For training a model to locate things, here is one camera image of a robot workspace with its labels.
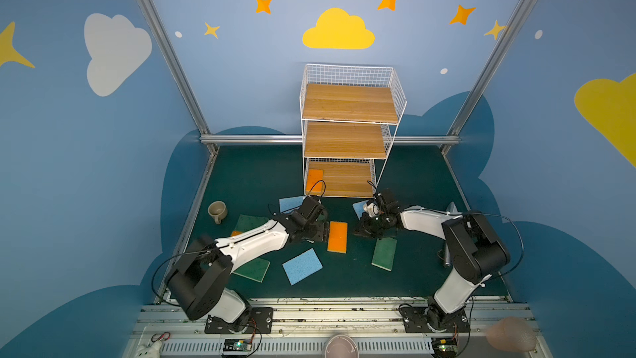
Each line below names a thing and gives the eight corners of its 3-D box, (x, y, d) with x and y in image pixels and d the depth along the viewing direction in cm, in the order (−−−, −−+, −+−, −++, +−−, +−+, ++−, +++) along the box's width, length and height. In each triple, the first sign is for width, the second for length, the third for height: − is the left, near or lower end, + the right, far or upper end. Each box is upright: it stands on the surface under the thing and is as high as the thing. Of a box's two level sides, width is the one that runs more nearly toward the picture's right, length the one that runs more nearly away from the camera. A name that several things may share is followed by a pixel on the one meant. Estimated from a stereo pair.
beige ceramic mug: (208, 225, 97) (204, 219, 93) (214, 207, 102) (210, 200, 98) (225, 225, 97) (221, 219, 93) (230, 207, 102) (226, 200, 98)
